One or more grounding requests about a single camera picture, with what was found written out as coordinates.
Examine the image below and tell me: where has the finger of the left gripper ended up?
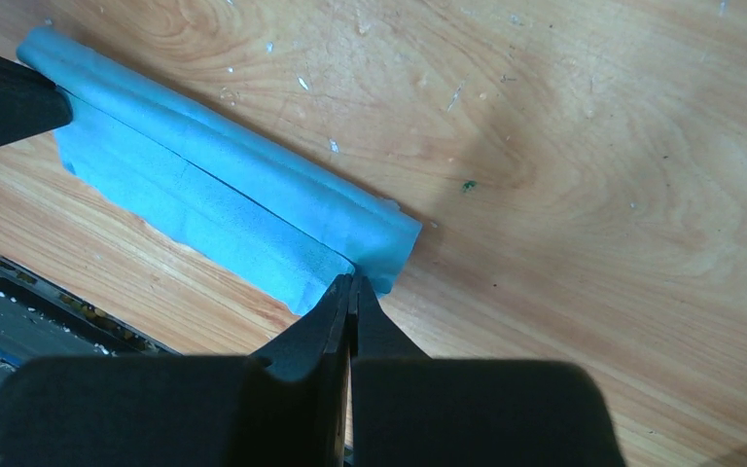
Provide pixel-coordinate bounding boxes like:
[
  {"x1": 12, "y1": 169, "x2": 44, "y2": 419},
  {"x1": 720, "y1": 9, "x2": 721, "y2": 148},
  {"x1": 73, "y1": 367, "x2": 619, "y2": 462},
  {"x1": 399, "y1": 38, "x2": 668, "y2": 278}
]
[{"x1": 0, "y1": 56, "x2": 73, "y2": 147}]

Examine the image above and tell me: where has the light blue cleaning cloth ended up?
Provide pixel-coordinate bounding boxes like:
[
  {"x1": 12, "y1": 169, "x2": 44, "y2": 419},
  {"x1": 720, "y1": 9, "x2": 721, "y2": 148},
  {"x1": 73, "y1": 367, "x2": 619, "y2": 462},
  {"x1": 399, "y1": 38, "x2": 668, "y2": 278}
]
[{"x1": 17, "y1": 27, "x2": 421, "y2": 315}]

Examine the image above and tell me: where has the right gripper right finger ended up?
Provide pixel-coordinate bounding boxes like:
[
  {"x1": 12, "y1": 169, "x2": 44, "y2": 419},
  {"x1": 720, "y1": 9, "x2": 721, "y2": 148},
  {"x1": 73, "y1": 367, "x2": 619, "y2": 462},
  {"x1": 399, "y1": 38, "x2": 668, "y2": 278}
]
[{"x1": 350, "y1": 276, "x2": 624, "y2": 466}]

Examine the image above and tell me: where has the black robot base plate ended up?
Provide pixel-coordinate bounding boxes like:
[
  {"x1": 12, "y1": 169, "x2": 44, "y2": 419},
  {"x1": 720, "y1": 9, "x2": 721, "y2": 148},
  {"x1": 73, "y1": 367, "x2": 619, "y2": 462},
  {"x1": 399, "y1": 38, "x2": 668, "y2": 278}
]
[{"x1": 0, "y1": 255, "x2": 171, "y2": 384}]

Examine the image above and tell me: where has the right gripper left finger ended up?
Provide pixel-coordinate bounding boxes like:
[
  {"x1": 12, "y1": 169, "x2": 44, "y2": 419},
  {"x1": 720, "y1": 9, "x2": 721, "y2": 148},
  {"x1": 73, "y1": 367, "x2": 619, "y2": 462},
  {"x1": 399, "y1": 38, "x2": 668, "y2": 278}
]
[{"x1": 0, "y1": 274, "x2": 353, "y2": 466}]

